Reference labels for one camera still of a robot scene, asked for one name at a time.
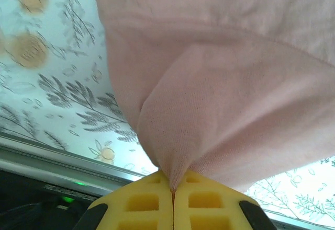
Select pink t-shirt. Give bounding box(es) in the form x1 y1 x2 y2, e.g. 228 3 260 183
93 0 335 193

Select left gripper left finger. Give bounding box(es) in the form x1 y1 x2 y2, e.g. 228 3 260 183
74 171 175 230

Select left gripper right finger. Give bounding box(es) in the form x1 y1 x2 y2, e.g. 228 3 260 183
172 169 276 230

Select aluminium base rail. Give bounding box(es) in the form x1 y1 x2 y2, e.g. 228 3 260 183
0 132 335 230

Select floral tablecloth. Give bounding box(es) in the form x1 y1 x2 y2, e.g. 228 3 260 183
0 0 335 226

